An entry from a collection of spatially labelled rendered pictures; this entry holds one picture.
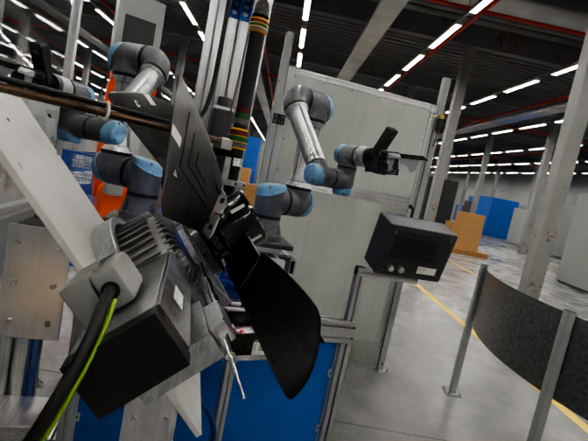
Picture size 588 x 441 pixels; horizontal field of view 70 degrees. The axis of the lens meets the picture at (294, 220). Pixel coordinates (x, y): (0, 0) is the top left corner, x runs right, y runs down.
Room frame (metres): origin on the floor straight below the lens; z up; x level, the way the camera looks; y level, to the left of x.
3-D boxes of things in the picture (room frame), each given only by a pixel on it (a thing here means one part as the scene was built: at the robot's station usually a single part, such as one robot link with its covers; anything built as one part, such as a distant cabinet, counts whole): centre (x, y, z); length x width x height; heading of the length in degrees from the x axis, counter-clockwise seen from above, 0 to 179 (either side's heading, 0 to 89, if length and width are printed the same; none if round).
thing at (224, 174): (0.95, 0.17, 1.32); 0.09 x 0.07 x 0.10; 140
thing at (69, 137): (1.38, 0.76, 1.34); 0.11 x 0.08 x 0.11; 79
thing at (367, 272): (1.47, -0.36, 1.04); 0.24 x 0.03 x 0.03; 105
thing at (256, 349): (1.19, 0.05, 0.85); 0.22 x 0.17 x 0.07; 120
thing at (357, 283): (1.44, -0.26, 0.96); 0.03 x 0.03 x 0.20; 15
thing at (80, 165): (7.52, 3.56, 0.49); 1.27 x 0.88 x 0.98; 3
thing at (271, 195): (1.75, 0.11, 1.20); 0.13 x 0.12 x 0.14; 130
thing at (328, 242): (2.94, -0.30, 1.10); 1.21 x 0.06 x 2.20; 105
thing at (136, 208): (1.62, 0.59, 1.09); 0.15 x 0.15 x 0.10
